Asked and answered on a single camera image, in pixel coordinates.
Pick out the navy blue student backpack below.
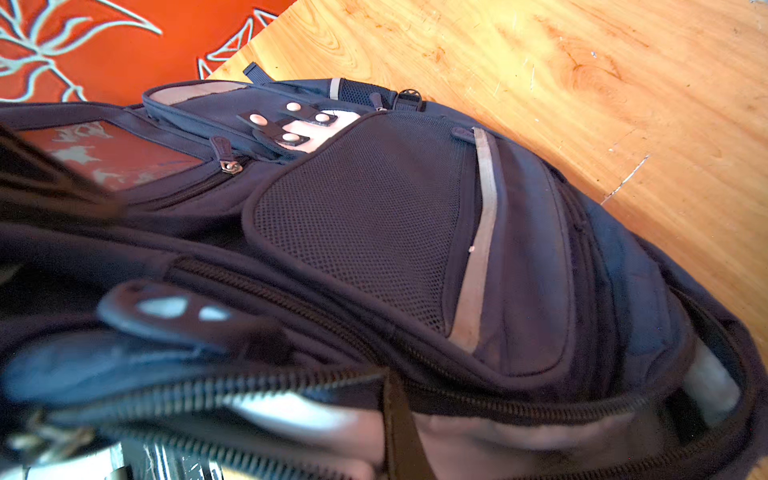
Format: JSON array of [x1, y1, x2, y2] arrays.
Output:
[[1, 65, 767, 479]]

